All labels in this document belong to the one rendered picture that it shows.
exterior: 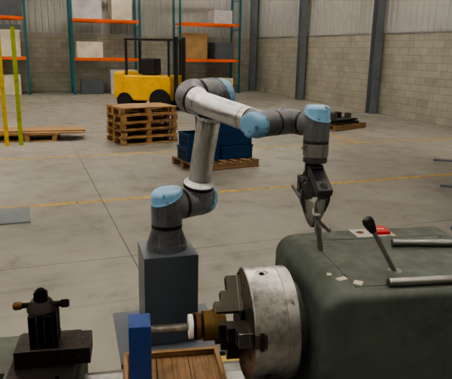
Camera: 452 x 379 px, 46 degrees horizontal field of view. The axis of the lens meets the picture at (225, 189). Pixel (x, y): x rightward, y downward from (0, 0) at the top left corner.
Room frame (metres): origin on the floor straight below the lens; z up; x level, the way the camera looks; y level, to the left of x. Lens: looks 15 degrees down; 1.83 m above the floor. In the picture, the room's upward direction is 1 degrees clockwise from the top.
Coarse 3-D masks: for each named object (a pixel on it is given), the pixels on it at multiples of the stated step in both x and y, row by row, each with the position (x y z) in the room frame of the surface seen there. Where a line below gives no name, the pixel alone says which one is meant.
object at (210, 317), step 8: (208, 312) 1.36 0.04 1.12; (216, 312) 1.36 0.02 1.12; (200, 320) 1.34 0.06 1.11; (208, 320) 1.34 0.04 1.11; (216, 320) 1.34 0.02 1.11; (224, 320) 1.35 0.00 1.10; (200, 328) 1.33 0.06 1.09; (208, 328) 1.33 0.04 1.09; (216, 328) 1.33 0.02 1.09; (200, 336) 1.33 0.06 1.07; (208, 336) 1.33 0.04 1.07; (216, 336) 1.33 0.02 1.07
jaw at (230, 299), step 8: (224, 280) 1.47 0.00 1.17; (232, 280) 1.44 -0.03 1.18; (232, 288) 1.43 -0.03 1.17; (240, 288) 1.43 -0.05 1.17; (224, 296) 1.41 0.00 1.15; (232, 296) 1.41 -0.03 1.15; (240, 296) 1.41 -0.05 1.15; (216, 304) 1.39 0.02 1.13; (224, 304) 1.39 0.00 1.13; (232, 304) 1.40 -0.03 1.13; (240, 304) 1.40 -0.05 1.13; (224, 312) 1.39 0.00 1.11; (232, 312) 1.40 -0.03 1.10; (240, 312) 1.41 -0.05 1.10
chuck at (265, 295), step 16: (240, 272) 1.44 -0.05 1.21; (272, 272) 1.38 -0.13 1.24; (256, 288) 1.32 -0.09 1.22; (272, 288) 1.32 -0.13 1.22; (256, 304) 1.28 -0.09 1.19; (272, 304) 1.28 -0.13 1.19; (256, 320) 1.25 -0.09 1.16; (272, 320) 1.26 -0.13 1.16; (288, 320) 1.26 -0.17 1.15; (272, 336) 1.24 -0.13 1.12; (288, 336) 1.25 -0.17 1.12; (256, 352) 1.23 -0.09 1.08; (272, 352) 1.24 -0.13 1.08; (288, 352) 1.25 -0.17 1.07; (256, 368) 1.24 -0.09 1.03; (272, 368) 1.25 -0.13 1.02
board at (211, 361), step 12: (180, 348) 1.53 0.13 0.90; (192, 348) 1.53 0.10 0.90; (204, 348) 1.54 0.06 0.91; (216, 348) 1.54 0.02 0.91; (156, 360) 1.49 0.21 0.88; (168, 360) 1.49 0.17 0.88; (180, 360) 1.50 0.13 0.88; (192, 360) 1.50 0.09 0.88; (204, 360) 1.50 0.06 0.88; (216, 360) 1.49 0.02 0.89; (156, 372) 1.43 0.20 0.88; (168, 372) 1.43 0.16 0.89; (180, 372) 1.43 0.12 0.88; (192, 372) 1.43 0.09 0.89; (204, 372) 1.43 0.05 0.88; (216, 372) 1.43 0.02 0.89
